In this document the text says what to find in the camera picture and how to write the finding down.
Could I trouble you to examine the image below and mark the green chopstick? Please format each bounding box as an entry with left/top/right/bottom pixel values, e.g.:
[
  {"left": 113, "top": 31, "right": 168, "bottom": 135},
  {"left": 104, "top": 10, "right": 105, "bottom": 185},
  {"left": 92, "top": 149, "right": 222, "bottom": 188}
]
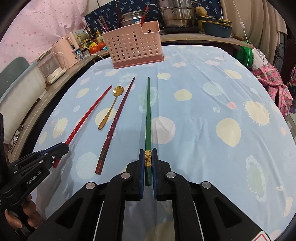
[{"left": 144, "top": 78, "right": 152, "bottom": 186}]

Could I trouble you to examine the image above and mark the red chopstick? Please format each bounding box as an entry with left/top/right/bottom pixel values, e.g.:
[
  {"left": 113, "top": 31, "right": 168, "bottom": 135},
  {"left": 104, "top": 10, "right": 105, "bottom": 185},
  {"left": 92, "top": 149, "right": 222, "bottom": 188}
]
[{"left": 53, "top": 85, "right": 112, "bottom": 168}]

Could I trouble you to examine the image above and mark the dark maroon chopstick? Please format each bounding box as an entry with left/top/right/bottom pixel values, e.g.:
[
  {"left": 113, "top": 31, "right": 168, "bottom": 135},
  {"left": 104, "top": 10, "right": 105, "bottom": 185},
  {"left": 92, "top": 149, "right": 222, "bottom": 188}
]
[{"left": 97, "top": 16, "right": 109, "bottom": 32}]

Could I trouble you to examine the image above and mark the person's left hand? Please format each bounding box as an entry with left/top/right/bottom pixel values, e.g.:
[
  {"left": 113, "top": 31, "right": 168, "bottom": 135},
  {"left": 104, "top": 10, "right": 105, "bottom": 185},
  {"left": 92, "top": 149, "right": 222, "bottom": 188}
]
[{"left": 4, "top": 194, "right": 44, "bottom": 230}]

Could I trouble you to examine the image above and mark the long maroon wavy chopstick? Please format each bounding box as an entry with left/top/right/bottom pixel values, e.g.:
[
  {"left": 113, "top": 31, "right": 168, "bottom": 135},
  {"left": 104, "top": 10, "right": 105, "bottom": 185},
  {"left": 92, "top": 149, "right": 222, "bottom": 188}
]
[{"left": 95, "top": 77, "right": 135, "bottom": 175}]

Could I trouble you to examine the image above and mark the gold flower spoon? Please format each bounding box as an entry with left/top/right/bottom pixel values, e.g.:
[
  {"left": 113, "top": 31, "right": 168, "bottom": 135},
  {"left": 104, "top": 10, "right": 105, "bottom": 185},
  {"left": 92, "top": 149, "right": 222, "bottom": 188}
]
[{"left": 98, "top": 85, "right": 124, "bottom": 130}]

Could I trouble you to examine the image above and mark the blue polka dot tablecloth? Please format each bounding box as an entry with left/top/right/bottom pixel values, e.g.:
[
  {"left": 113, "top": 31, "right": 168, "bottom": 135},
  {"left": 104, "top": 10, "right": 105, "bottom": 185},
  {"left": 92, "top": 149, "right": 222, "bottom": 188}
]
[{"left": 33, "top": 45, "right": 295, "bottom": 240}]

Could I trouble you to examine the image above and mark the pink utensil holder basket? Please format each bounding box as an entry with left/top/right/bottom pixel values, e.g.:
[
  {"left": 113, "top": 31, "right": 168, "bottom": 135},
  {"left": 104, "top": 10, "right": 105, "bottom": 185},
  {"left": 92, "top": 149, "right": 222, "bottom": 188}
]
[{"left": 102, "top": 21, "right": 164, "bottom": 69}]

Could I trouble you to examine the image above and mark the white blender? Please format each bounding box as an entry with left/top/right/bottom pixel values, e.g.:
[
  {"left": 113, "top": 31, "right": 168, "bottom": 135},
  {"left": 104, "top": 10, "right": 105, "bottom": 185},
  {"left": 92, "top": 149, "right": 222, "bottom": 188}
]
[{"left": 36, "top": 48, "right": 66, "bottom": 85}]

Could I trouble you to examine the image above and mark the left red tomato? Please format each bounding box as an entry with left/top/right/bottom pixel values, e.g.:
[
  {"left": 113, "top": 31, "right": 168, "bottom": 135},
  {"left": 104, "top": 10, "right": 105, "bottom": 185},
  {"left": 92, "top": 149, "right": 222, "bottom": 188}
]
[{"left": 89, "top": 45, "right": 100, "bottom": 54}]

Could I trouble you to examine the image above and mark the red tomato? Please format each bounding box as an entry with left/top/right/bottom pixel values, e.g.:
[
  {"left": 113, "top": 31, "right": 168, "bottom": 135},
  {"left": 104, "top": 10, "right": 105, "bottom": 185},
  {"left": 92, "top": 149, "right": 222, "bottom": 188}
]
[
  {"left": 89, "top": 45, "right": 100, "bottom": 54},
  {"left": 98, "top": 42, "right": 106, "bottom": 50}
]

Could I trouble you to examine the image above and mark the right red tomato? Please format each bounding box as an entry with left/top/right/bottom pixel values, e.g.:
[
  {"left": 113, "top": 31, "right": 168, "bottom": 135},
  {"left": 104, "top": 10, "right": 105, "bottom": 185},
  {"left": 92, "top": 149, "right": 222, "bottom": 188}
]
[{"left": 98, "top": 42, "right": 106, "bottom": 50}]

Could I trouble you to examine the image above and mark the yellow oil bottle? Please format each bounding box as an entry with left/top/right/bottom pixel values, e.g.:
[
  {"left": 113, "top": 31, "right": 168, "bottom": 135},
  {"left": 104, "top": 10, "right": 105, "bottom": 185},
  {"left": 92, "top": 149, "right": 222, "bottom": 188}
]
[{"left": 95, "top": 30, "right": 104, "bottom": 44}]

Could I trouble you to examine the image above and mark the black induction cooktop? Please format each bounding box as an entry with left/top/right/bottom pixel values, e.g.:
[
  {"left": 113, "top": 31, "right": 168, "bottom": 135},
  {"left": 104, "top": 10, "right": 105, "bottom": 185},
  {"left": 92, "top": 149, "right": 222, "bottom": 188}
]
[{"left": 162, "top": 26, "right": 200, "bottom": 34}]

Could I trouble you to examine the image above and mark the pink electric kettle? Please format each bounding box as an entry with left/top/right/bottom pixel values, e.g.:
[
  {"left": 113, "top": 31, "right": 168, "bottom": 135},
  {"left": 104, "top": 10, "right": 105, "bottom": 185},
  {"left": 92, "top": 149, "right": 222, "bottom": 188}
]
[{"left": 52, "top": 32, "right": 79, "bottom": 69}]

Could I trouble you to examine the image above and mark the dark blue bowl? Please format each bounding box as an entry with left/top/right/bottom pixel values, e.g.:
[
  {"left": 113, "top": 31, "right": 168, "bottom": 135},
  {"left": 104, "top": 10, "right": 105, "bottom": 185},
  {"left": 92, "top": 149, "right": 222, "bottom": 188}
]
[{"left": 202, "top": 21, "right": 232, "bottom": 38}]

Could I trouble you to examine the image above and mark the large stainless steamer pot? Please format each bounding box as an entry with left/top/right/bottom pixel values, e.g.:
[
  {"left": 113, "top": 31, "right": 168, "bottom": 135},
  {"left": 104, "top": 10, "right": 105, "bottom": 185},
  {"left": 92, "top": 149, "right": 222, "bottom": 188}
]
[{"left": 157, "top": 0, "right": 195, "bottom": 28}]

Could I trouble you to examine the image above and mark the navy blue patterned cloth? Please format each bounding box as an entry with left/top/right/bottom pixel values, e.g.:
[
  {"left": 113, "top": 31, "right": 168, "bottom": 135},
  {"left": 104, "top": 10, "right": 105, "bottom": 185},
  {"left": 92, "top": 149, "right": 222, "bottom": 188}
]
[{"left": 85, "top": 0, "right": 222, "bottom": 32}]

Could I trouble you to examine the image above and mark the yellow bowl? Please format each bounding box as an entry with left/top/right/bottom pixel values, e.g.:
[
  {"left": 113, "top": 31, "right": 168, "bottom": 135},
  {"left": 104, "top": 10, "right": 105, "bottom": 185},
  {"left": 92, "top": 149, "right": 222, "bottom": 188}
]
[{"left": 200, "top": 16, "right": 232, "bottom": 25}]

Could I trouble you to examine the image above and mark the pink floral curtain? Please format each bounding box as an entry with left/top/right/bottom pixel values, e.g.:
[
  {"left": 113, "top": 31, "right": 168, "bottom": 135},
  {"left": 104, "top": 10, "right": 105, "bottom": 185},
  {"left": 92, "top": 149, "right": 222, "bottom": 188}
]
[{"left": 1, "top": 1, "right": 87, "bottom": 70}]

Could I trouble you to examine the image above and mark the beige hanging curtain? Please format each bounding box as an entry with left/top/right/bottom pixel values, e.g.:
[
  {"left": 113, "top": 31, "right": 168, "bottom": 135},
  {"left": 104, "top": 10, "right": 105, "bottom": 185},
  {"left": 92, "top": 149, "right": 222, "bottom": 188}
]
[{"left": 221, "top": 0, "right": 287, "bottom": 63}]

